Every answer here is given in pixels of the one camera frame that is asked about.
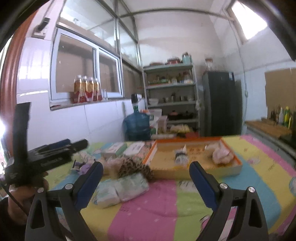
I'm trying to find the teddy bear pink dress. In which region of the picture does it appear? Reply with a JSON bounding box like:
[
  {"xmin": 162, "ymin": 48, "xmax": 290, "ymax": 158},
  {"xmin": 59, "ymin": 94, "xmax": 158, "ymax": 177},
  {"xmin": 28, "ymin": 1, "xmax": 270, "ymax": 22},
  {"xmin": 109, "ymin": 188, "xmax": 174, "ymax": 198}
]
[{"xmin": 205, "ymin": 141, "xmax": 234, "ymax": 165}]

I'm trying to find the leopard print cloth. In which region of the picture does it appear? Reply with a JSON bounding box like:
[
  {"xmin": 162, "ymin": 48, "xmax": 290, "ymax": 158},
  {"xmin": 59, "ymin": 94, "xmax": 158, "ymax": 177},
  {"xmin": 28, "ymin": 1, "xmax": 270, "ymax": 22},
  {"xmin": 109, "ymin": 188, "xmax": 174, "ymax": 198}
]
[{"xmin": 117, "ymin": 158, "xmax": 154, "ymax": 181}]

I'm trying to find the green tissue pack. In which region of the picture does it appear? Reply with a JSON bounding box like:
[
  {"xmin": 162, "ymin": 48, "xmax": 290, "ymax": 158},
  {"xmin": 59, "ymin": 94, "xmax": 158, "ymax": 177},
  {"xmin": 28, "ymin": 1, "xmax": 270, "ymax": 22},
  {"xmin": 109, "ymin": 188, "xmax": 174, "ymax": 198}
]
[
  {"xmin": 114, "ymin": 173, "xmax": 149, "ymax": 202},
  {"xmin": 91, "ymin": 179, "xmax": 120, "ymax": 209}
]

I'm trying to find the person's left hand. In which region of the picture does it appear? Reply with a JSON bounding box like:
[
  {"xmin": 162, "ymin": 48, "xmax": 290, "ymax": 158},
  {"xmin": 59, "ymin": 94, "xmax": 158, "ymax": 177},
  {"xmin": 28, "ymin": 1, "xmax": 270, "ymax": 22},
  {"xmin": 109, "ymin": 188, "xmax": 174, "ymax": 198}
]
[{"xmin": 8, "ymin": 178, "xmax": 49, "ymax": 225}]

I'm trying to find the teddy bear purple dress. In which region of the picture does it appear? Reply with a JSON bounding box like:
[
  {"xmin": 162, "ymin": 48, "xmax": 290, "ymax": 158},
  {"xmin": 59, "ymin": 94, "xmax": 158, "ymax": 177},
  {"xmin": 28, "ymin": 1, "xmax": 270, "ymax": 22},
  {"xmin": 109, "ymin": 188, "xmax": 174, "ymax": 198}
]
[{"xmin": 71, "ymin": 151, "xmax": 99, "ymax": 175}]

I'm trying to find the clear bagged plush item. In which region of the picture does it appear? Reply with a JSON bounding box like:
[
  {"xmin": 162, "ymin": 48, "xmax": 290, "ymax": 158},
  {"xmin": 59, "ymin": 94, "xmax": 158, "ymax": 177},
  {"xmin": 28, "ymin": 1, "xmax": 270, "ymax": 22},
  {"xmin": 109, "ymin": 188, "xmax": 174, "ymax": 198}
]
[{"xmin": 100, "ymin": 157, "xmax": 125, "ymax": 179}]

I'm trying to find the colourful cartoon quilt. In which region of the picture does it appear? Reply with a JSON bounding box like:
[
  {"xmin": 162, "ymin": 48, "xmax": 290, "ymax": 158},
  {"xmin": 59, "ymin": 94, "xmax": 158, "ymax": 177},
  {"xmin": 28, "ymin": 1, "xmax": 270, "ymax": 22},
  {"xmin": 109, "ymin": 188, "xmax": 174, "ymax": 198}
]
[{"xmin": 81, "ymin": 135, "xmax": 295, "ymax": 240}]

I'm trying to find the green white tissue box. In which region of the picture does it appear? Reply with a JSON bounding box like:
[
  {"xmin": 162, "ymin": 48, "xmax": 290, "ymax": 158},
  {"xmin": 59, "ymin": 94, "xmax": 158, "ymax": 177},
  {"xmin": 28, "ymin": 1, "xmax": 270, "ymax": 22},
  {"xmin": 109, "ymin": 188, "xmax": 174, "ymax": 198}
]
[{"xmin": 101, "ymin": 143, "xmax": 127, "ymax": 160}]

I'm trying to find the white snack packet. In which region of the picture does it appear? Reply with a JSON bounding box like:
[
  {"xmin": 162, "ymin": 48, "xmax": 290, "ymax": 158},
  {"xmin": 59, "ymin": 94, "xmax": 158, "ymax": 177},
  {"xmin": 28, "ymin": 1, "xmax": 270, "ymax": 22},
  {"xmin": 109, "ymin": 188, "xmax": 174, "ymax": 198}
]
[{"xmin": 175, "ymin": 145, "xmax": 189, "ymax": 166}]

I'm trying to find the orange drink bottles pack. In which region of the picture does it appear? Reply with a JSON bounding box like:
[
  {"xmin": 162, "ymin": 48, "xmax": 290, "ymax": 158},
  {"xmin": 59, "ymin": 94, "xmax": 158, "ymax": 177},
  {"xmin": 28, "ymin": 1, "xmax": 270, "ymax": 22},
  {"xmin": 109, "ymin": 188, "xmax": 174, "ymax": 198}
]
[{"xmin": 72, "ymin": 75, "xmax": 102, "ymax": 103}]

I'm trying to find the wooden counter top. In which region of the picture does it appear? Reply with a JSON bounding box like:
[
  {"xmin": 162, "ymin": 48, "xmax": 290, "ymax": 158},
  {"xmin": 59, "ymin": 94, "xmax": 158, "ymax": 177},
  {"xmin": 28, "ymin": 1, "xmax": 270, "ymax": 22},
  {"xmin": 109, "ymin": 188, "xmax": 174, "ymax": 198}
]
[{"xmin": 245, "ymin": 120, "xmax": 292, "ymax": 139}]

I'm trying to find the orange cardboard box tray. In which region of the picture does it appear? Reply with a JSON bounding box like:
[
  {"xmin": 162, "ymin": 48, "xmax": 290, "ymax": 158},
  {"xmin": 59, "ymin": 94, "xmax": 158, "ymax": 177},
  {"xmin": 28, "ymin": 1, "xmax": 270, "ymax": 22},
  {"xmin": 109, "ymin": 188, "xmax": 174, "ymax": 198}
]
[{"xmin": 142, "ymin": 137, "xmax": 243, "ymax": 180}]

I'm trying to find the floral tissue pack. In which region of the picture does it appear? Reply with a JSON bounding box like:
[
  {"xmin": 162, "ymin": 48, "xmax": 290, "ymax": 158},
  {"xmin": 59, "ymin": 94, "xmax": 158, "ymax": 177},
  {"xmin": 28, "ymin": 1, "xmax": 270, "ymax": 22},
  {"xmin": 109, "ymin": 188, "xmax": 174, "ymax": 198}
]
[{"xmin": 123, "ymin": 142, "xmax": 145, "ymax": 157}]

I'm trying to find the white spray bottle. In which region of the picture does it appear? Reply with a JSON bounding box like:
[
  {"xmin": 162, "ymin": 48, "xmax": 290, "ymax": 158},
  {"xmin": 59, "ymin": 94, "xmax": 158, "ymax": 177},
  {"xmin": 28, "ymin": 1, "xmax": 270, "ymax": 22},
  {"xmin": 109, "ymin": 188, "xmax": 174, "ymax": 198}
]
[{"xmin": 278, "ymin": 107, "xmax": 284, "ymax": 126}]

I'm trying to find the green yellow bottle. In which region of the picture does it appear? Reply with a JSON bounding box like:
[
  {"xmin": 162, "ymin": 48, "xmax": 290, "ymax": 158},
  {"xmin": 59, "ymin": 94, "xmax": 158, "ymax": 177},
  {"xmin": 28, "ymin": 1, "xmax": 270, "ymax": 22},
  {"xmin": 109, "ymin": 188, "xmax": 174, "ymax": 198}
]
[{"xmin": 283, "ymin": 106, "xmax": 290, "ymax": 128}]

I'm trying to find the blue water jug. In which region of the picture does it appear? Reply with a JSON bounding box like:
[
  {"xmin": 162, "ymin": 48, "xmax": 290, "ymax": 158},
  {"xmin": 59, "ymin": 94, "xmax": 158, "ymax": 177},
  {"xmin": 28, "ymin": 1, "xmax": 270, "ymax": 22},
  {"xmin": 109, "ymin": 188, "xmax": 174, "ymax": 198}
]
[{"xmin": 123, "ymin": 103, "xmax": 151, "ymax": 142}]

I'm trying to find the sliding glass window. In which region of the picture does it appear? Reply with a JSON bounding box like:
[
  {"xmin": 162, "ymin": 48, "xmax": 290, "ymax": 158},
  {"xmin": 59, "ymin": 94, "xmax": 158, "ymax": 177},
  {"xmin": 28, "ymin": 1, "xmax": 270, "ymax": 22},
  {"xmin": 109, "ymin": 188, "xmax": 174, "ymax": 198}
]
[{"xmin": 50, "ymin": 28, "xmax": 124, "ymax": 101}]

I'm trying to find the black refrigerator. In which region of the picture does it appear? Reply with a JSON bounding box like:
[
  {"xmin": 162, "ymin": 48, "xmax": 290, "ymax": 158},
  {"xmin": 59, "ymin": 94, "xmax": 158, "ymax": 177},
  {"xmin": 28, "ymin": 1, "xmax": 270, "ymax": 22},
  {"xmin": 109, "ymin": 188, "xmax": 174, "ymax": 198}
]
[{"xmin": 202, "ymin": 71, "xmax": 241, "ymax": 137}]

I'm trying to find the grey metal shelf unit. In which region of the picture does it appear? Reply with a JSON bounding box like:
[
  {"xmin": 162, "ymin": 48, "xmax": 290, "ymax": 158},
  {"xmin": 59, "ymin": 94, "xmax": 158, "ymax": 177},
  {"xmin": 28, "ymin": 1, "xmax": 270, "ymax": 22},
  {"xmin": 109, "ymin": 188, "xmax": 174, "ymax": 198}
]
[{"xmin": 143, "ymin": 63, "xmax": 200, "ymax": 135}]

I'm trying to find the glass jar on fridge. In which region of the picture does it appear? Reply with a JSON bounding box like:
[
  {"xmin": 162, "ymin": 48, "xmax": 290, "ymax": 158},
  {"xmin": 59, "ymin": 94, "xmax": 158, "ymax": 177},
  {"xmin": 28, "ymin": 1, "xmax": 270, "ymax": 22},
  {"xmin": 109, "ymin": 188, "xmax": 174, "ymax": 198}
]
[{"xmin": 205, "ymin": 58, "xmax": 214, "ymax": 71}]

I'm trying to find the teal canister on shelf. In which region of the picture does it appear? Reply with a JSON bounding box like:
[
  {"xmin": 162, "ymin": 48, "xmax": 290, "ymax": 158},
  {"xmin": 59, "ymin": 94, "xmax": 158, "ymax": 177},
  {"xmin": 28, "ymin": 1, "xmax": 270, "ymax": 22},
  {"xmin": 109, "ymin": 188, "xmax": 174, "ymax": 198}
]
[{"xmin": 182, "ymin": 52, "xmax": 191, "ymax": 65}]

